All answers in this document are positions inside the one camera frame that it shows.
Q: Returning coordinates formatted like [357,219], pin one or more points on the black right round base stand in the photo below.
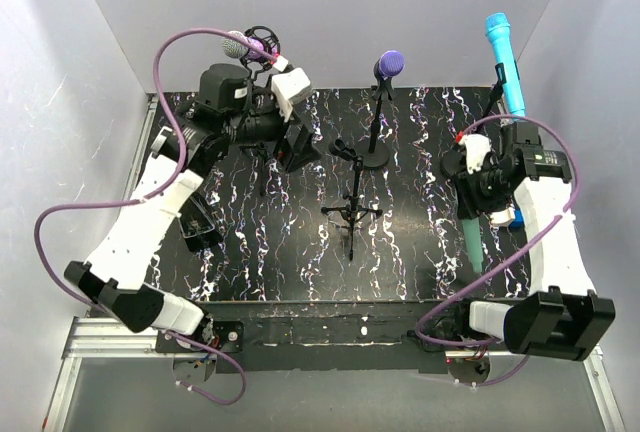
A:
[495,87]

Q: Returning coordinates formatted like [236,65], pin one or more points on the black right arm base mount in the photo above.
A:
[442,333]

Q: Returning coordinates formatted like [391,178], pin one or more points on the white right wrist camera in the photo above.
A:
[476,148]

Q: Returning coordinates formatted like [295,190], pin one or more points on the bright blue microphone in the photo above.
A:
[498,33]

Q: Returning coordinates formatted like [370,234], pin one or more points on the mint green microphone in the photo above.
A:
[474,246]

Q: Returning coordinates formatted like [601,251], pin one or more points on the aluminium frame rail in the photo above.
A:
[100,337]

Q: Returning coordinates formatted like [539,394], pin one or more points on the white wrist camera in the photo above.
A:
[290,89]
[476,148]

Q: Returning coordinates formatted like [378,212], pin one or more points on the purple foam head microphone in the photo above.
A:
[390,64]

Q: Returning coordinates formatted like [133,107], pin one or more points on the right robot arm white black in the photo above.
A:
[562,317]

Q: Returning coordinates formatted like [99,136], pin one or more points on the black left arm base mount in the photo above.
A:
[226,336]

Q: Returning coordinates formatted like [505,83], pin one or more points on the small blue block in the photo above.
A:
[518,220]

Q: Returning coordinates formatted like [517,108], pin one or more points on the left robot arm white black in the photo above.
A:
[229,109]

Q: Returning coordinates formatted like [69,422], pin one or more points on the purple glitter silver mesh microphone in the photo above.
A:
[239,46]

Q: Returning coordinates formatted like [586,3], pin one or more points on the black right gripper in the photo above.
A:
[469,202]

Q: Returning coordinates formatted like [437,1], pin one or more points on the black round base stand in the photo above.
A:
[374,151]
[495,87]

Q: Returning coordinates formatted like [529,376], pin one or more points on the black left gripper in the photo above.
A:
[303,151]

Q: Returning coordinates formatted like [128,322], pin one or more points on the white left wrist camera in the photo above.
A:
[290,89]

